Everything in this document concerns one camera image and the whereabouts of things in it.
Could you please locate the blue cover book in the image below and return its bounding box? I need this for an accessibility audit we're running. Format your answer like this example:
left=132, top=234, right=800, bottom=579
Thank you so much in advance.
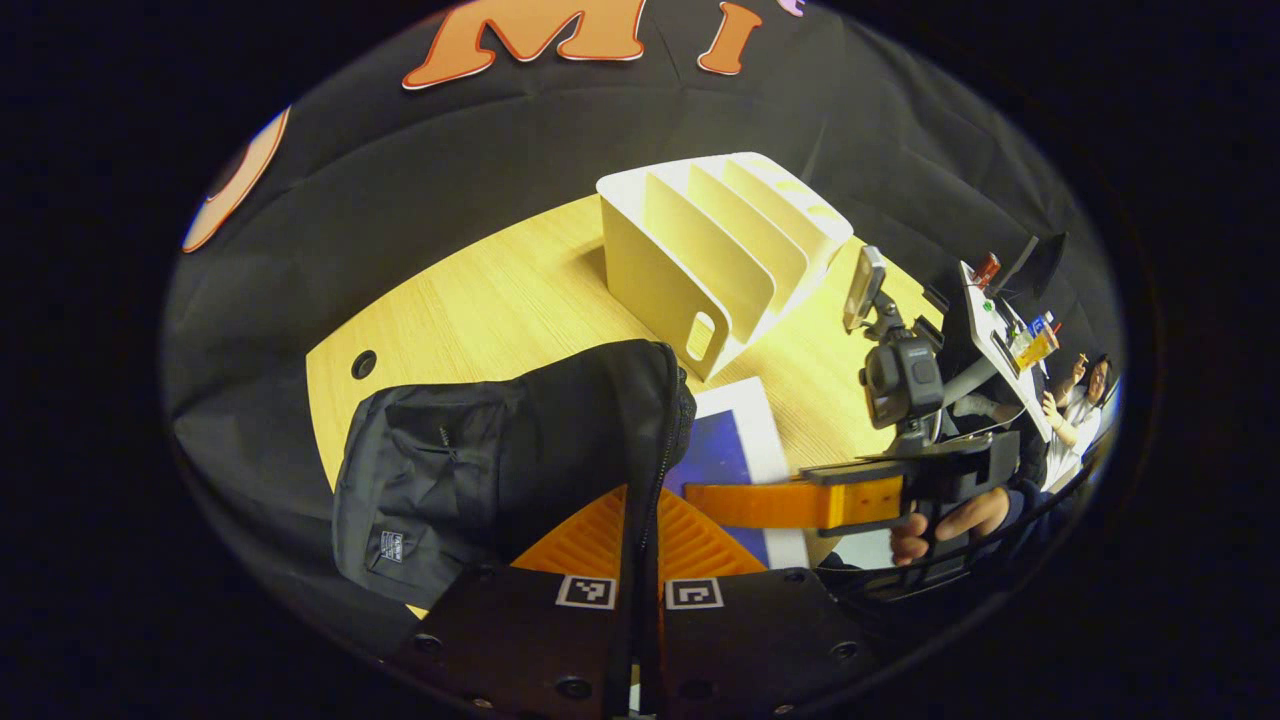
left=663, top=377, right=813, bottom=571

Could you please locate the dark computer monitor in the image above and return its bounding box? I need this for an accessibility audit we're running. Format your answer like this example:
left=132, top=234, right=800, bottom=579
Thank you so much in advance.
left=990, top=232, right=1068, bottom=301

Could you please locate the orange drink cup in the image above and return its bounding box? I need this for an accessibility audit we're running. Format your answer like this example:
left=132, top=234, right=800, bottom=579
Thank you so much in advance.
left=1010, top=315, right=1061, bottom=373

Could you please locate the black schoolbag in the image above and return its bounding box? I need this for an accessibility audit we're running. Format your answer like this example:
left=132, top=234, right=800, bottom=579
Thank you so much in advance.
left=332, top=338, right=699, bottom=613

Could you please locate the white bookshelf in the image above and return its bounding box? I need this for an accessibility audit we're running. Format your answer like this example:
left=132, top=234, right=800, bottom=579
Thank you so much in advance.
left=597, top=152, right=854, bottom=383

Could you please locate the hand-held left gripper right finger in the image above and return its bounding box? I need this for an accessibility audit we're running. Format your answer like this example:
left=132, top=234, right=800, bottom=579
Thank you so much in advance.
left=657, top=488, right=883, bottom=720

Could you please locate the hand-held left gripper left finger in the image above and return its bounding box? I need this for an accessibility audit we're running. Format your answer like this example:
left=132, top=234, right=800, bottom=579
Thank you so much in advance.
left=388, top=485, right=629, bottom=720

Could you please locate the white office desk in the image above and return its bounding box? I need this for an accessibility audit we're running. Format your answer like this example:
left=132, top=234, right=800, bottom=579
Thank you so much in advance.
left=955, top=260, right=1056, bottom=443

